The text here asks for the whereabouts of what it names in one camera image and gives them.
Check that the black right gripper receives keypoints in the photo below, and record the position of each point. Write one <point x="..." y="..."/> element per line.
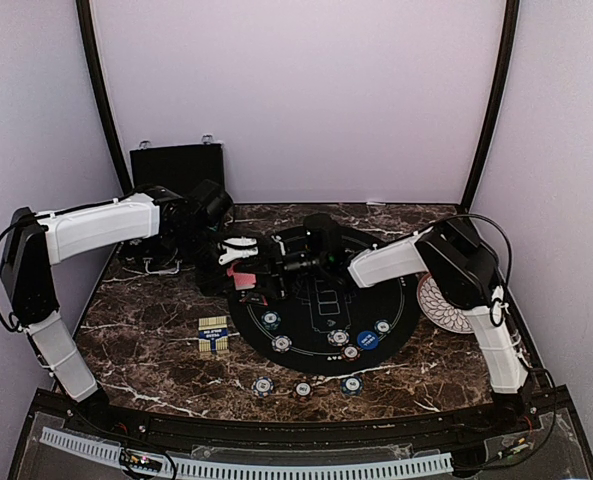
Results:
<point x="278" y="279"/>

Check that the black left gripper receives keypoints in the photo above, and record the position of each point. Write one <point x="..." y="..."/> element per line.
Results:
<point x="214" y="282"/>

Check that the red backed card deck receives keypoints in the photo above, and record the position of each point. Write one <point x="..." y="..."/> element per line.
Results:
<point x="242" y="280"/>

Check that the green chips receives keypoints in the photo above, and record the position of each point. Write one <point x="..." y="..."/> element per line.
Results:
<point x="382" y="327"/>
<point x="270" y="320"/>

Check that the brown chips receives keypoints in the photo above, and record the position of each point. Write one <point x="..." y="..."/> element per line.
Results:
<point x="350" y="353"/>

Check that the blue white chip stack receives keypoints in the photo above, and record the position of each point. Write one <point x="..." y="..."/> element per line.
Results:
<point x="263" y="387"/>

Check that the brown white chip stack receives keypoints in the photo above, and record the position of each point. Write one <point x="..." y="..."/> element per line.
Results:
<point x="302" y="390"/>

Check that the green blue chip stack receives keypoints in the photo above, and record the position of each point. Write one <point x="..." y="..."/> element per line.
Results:
<point x="351" y="386"/>

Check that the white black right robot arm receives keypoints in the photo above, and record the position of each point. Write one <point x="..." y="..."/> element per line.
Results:
<point x="463" y="266"/>

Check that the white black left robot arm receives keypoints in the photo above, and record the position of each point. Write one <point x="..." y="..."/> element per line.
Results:
<point x="36" y="241"/>

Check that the blue gold card box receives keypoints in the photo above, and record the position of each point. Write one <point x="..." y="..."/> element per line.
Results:
<point x="213" y="335"/>

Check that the round black poker mat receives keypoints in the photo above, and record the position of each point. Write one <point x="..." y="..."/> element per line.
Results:
<point x="313" y="308"/>

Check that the blue small blind button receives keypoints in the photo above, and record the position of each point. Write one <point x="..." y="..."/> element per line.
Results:
<point x="367" y="340"/>

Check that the black poker chip case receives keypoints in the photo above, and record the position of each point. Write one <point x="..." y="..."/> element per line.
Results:
<point x="168" y="175"/>

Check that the floral patterned ceramic plate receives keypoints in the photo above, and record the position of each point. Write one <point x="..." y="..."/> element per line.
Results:
<point x="438" y="310"/>

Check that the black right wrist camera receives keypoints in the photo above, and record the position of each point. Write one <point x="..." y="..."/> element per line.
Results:
<point x="323" y="236"/>

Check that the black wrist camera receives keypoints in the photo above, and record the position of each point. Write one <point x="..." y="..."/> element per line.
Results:
<point x="211" y="202"/>
<point x="323" y="236"/>

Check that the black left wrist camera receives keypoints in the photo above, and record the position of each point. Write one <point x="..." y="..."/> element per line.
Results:
<point x="211" y="202"/>

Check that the white slotted cable duct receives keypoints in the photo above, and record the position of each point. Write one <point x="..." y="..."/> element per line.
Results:
<point x="236" y="463"/>

